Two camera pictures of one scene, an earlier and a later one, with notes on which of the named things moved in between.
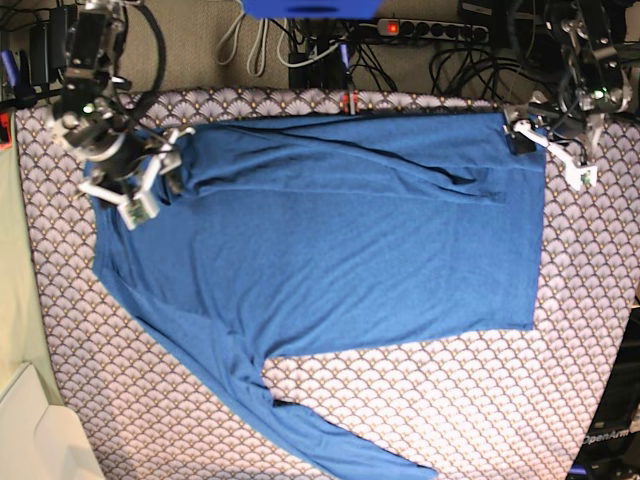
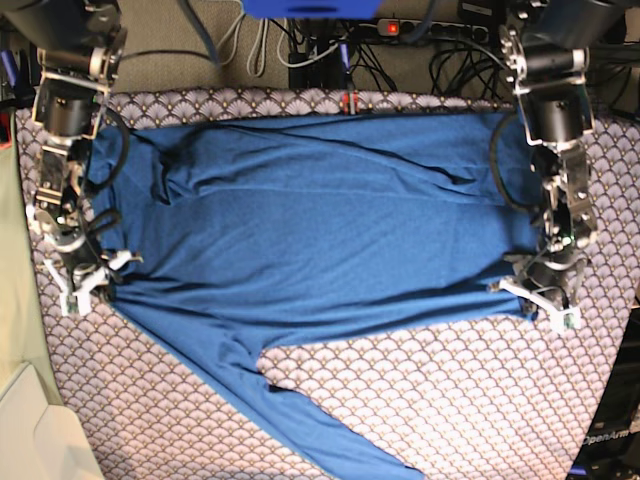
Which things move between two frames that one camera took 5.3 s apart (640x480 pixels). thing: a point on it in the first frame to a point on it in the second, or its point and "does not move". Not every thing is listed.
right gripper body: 579,129 to 550,268
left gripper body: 100,134 to 87,267
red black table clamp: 350,97 does not move
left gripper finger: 519,144 to 530,307
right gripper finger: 171,184 to 105,292
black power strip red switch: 433,29 does not move
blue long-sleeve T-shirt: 302,235 does not move
